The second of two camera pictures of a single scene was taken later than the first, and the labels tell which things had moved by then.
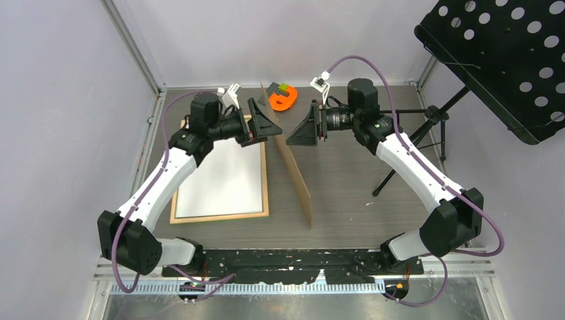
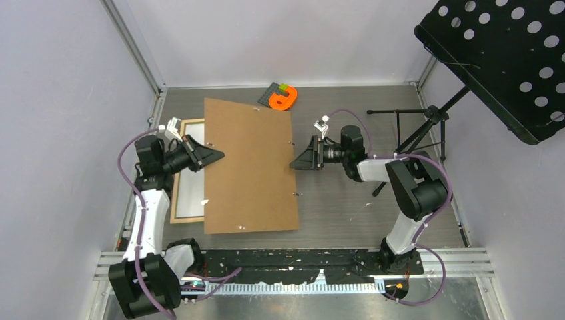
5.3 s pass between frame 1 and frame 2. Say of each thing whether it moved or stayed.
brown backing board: moved
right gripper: moved
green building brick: stayed
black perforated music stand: stayed
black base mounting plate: stayed
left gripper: moved
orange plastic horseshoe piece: stayed
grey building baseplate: stayed
